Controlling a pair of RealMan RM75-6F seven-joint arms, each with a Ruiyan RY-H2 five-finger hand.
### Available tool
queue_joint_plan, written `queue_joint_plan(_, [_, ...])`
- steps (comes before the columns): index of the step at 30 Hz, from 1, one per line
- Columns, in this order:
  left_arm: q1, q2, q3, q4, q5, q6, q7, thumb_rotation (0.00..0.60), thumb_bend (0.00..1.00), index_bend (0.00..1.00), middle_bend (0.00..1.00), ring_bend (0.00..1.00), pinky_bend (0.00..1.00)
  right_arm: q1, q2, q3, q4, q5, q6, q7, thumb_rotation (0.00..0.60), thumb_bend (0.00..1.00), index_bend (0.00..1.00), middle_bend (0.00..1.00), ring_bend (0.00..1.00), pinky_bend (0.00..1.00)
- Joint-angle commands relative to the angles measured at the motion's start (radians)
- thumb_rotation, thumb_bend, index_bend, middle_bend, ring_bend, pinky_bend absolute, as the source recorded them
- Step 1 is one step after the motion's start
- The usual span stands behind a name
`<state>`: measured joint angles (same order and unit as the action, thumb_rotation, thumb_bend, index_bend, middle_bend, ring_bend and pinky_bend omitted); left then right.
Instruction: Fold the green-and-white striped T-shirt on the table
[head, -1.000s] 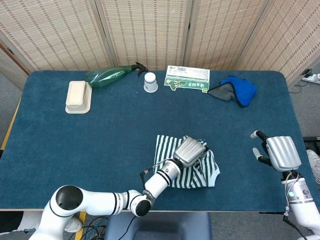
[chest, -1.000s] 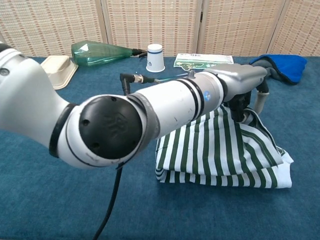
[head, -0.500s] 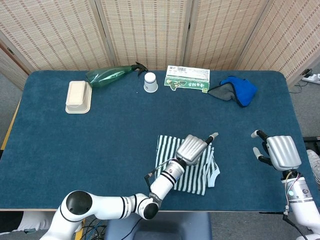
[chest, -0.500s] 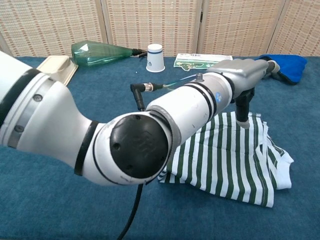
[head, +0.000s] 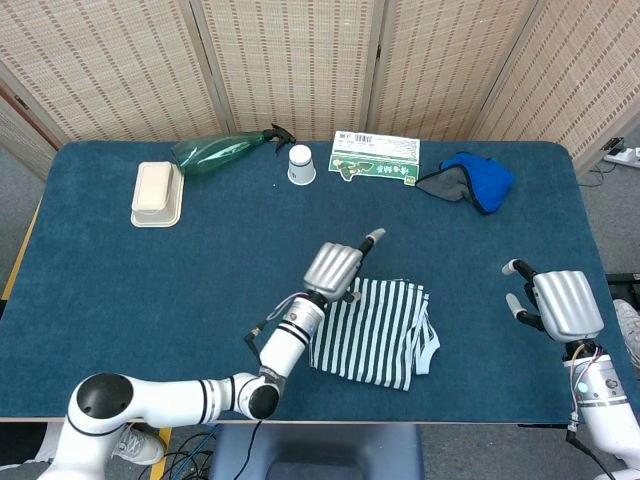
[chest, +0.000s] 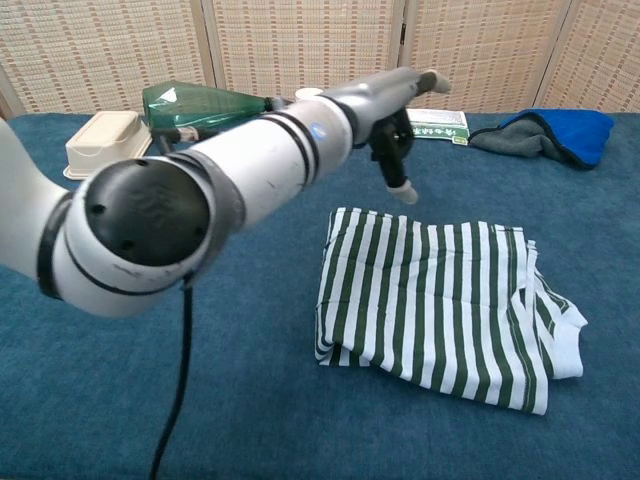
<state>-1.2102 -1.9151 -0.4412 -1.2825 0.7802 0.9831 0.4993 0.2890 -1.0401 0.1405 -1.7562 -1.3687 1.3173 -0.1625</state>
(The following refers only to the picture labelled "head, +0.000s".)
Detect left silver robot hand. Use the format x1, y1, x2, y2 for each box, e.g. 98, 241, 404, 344
302, 227, 387, 304

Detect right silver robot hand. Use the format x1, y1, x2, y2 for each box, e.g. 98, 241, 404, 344
501, 258, 605, 344

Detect green white striped t-shirt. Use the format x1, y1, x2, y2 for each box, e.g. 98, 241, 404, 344
308, 277, 442, 392

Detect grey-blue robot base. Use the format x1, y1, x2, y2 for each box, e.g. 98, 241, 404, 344
208, 423, 425, 480

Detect woven folding screen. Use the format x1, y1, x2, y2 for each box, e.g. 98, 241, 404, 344
0, 0, 640, 181

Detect black floor device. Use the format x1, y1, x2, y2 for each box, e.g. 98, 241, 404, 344
606, 272, 640, 301

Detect white sneaker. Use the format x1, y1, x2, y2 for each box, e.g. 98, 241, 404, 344
613, 298, 640, 369
110, 424, 166, 466

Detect white paper cup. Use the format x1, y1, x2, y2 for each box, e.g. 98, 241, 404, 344
287, 144, 318, 187

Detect green white flat carton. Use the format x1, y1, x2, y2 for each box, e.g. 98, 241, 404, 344
328, 130, 422, 187

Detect blue grey cloth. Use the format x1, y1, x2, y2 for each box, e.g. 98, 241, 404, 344
414, 151, 517, 216

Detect white power strip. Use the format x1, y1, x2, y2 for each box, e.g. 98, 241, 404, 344
602, 134, 640, 169

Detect green plastic spray bottle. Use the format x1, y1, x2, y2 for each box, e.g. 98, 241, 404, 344
171, 123, 296, 177

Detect beige plastic lidded container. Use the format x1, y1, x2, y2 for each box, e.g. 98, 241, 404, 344
130, 160, 186, 229

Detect blue table mat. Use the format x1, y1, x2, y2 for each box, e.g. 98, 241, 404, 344
0, 139, 640, 425

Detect floor cables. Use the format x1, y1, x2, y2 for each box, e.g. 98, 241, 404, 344
149, 424, 221, 480

